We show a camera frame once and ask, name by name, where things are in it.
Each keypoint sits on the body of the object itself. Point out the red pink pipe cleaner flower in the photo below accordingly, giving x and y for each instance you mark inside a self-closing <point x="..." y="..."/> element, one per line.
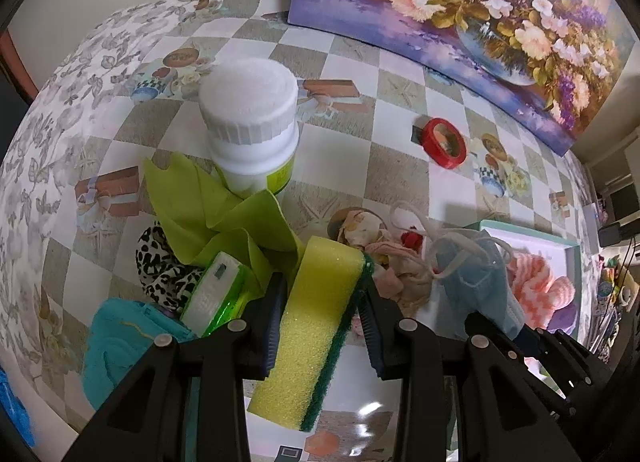
<point x="412" y="240"/>

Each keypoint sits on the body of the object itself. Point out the purple cloth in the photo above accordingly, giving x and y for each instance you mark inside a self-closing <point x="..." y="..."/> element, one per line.
<point x="565" y="317"/>

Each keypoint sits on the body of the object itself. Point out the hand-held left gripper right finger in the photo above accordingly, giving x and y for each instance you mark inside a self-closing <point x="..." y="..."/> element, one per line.
<point x="372" y="337"/>

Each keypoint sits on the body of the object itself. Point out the checkered printed tablecloth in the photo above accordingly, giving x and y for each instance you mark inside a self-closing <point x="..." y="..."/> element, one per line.
<point x="125" y="91"/>

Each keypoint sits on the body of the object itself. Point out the light green cloth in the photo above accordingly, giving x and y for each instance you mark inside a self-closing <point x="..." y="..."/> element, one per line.
<point x="200" y="207"/>

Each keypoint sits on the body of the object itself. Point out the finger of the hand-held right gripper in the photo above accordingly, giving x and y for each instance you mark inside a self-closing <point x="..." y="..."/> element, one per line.
<point x="530" y="342"/>
<point x="482" y="327"/>

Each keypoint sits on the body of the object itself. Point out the leopard print scrunchie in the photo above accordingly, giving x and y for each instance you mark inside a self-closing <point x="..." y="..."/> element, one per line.
<point x="160" y="272"/>

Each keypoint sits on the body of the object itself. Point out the red tape roll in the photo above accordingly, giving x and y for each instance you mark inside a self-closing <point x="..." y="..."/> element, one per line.
<point x="430" y="146"/>

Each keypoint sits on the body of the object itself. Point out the yellow sponge with green scourer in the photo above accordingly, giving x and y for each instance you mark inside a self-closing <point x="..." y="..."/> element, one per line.
<point x="310" y="322"/>

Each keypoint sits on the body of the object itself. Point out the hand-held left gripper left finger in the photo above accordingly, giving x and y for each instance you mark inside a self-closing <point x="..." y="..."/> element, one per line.
<point x="272" y="327"/>

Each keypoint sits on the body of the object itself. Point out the pink white zigzag cloth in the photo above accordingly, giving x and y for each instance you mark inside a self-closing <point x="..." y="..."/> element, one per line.
<point x="535" y="282"/>

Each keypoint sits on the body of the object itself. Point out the green tissue packet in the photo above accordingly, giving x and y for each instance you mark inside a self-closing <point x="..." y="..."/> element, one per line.
<point x="210" y="292"/>

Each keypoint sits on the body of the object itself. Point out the black charger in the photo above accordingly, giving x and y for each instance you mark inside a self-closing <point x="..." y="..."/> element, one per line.
<point x="610" y="233"/>

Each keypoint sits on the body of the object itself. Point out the pile of small colourful clutter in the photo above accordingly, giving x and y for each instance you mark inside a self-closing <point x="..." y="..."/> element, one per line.
<point x="612" y="292"/>

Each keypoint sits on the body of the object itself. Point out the pale floral cloth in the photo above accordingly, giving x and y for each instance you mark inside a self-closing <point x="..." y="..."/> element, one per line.
<point x="360" y="232"/>

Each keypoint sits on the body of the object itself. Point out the blue face mask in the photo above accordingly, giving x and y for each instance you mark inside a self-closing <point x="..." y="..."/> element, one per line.
<point x="475" y="282"/>

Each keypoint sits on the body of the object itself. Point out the blue cloth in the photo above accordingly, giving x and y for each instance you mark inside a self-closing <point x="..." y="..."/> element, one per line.
<point x="15" y="407"/>

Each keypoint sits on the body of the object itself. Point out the teal towel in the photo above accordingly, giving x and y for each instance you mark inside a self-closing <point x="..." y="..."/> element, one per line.
<point x="120" y="342"/>

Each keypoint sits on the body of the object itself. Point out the white power strip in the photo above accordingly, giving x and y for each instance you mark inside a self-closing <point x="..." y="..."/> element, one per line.
<point x="590" y="227"/>

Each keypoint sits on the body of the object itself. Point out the white bottle with green label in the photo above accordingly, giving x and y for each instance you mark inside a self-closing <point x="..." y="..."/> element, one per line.
<point x="245" y="106"/>

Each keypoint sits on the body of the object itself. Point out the flower painting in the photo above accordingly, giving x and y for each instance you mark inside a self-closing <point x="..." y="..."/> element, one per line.
<point x="450" y="16"/>

